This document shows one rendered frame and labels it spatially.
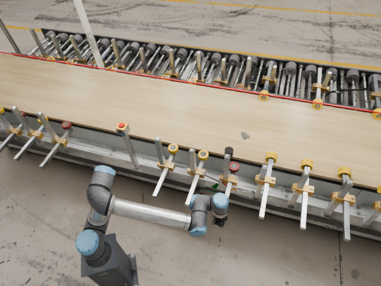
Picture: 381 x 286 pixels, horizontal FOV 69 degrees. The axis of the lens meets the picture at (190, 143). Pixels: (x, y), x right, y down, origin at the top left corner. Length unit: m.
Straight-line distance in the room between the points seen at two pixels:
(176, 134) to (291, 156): 0.91
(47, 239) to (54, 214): 0.26
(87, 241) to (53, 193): 1.50
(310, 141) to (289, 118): 0.27
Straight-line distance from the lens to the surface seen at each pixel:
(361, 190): 2.40
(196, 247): 2.79
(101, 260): 2.19
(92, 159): 2.60
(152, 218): 1.53
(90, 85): 3.00
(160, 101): 2.62
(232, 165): 2.11
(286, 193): 2.38
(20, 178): 3.79
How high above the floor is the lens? 2.64
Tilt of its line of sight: 51 degrees down
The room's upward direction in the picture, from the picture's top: 5 degrees counter-clockwise
